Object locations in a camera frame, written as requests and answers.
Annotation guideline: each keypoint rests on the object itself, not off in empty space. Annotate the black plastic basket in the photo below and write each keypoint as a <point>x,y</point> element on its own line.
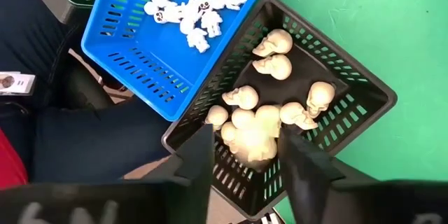
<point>297,77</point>

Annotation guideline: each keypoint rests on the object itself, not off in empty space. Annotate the person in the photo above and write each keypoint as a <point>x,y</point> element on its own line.
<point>87,140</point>

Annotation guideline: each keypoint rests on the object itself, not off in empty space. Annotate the beige plastic skull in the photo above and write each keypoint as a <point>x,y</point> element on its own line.
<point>274,42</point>
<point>320,98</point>
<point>243,117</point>
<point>228,133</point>
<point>274,66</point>
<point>269,117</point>
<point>217,115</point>
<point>241,97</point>
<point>255,143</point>
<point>297,113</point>

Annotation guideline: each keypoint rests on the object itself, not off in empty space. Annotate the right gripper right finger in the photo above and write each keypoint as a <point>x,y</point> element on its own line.
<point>332,199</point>

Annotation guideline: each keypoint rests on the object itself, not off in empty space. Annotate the blue plastic basket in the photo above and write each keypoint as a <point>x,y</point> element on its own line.
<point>157,52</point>

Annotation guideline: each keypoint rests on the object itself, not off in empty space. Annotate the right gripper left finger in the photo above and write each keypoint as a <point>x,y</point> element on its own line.
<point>140,203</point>

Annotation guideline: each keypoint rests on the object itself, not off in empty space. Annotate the red cloth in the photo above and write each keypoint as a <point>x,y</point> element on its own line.
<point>10,164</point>

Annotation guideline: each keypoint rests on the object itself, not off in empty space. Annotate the green table mat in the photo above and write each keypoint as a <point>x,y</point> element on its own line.
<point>385,24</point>

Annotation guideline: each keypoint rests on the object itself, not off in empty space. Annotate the white photo card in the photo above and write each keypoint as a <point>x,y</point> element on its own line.
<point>21,84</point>

